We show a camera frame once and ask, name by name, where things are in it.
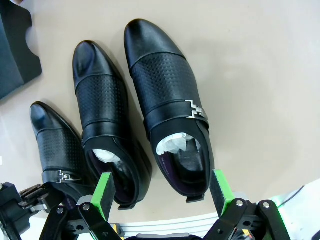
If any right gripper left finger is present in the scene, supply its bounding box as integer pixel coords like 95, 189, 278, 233
37, 171, 118, 240

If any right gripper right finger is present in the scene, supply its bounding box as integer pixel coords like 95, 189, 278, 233
203, 169, 292, 240

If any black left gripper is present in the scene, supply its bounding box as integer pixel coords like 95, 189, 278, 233
0, 181, 65, 240

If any black leather buckle shoe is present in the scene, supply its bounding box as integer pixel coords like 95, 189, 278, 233
72, 40, 153, 211
124, 18, 215, 203
29, 101, 96, 201

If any white paper shoe stuffing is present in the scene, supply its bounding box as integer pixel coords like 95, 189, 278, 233
156, 132, 202, 156
92, 149, 118, 165

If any ribbed aluminium table frame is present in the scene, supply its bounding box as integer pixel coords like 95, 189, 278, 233
109, 212, 226, 237

